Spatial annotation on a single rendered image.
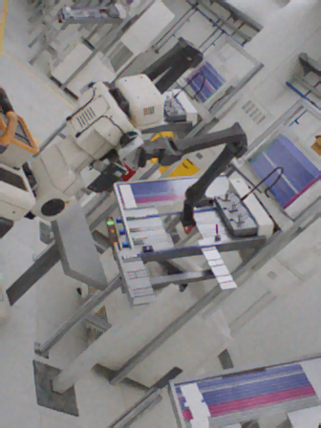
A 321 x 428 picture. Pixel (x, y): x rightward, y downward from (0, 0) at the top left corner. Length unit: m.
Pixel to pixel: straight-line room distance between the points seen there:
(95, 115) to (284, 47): 4.04
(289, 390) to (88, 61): 5.58
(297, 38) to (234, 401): 4.60
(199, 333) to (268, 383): 1.06
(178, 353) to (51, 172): 1.42
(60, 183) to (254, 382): 1.09
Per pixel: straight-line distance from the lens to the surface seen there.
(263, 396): 2.03
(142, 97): 2.10
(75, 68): 7.03
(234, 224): 2.72
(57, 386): 2.73
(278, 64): 5.97
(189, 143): 2.15
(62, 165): 2.21
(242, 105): 3.98
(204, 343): 3.14
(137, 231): 2.72
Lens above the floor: 1.61
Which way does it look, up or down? 11 degrees down
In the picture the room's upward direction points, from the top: 47 degrees clockwise
